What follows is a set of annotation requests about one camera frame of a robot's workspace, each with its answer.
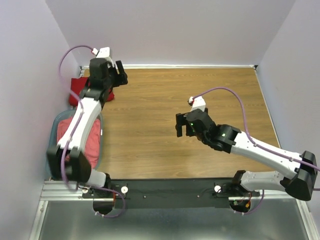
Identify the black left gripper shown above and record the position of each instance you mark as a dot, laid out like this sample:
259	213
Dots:
120	79

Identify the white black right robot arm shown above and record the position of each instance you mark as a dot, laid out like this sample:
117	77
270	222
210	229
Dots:
293	173

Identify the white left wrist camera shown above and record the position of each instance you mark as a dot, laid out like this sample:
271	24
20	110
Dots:
104	53

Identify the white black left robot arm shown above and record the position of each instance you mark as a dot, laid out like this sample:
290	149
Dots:
66	159

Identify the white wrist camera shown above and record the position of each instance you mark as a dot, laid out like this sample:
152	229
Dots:
104	53
197	103

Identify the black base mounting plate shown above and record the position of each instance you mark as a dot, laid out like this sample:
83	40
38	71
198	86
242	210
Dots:
168	193

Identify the pink t-shirt in bin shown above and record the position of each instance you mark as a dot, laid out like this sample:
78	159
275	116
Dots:
92	146

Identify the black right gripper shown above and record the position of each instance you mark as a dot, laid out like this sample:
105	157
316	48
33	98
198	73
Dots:
181	119

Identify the dark red t-shirt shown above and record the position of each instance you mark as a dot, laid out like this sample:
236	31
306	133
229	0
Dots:
77	84

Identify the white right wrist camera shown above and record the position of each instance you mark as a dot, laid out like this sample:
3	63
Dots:
197	103

